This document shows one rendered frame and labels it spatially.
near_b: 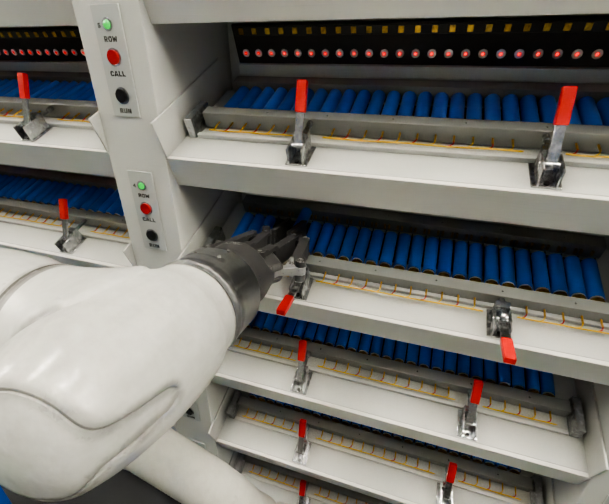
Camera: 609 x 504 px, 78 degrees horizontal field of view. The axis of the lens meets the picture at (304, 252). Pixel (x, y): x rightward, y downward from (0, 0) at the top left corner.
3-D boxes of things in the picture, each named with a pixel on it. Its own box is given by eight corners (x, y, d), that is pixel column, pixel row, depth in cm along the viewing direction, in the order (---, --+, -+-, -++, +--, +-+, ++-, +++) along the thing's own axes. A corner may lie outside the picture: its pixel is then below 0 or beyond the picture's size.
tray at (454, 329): (632, 391, 45) (682, 354, 38) (196, 298, 62) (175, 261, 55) (601, 265, 58) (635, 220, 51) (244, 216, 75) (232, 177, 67)
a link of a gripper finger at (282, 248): (250, 251, 42) (262, 253, 41) (292, 228, 52) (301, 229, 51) (250, 283, 43) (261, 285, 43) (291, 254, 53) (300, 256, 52)
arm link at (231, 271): (139, 255, 32) (180, 236, 37) (149, 347, 35) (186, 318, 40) (237, 271, 29) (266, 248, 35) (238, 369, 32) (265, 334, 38)
